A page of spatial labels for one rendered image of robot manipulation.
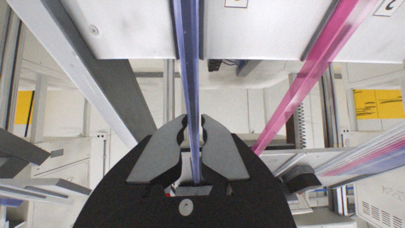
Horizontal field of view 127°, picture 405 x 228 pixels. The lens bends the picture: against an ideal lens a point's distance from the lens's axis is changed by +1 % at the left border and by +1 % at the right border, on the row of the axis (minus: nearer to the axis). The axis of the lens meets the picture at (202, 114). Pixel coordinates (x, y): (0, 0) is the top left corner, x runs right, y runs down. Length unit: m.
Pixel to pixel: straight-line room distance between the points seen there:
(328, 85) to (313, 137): 2.15
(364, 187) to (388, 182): 0.16
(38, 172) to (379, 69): 2.29
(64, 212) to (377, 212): 2.21
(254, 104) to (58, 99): 3.46
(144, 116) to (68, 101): 2.80
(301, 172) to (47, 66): 1.25
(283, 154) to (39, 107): 1.12
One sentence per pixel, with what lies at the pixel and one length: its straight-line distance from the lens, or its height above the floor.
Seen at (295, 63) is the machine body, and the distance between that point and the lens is 0.74.
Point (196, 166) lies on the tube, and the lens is 0.24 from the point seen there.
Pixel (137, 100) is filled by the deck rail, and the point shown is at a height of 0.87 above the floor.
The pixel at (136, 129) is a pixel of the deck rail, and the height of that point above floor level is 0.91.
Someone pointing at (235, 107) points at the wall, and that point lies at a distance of 2.03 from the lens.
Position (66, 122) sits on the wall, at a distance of 2.97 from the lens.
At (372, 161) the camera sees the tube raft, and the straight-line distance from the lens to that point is 0.49.
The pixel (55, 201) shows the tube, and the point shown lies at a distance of 0.36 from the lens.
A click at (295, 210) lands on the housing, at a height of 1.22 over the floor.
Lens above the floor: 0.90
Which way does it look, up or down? 4 degrees down
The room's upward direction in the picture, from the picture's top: 179 degrees clockwise
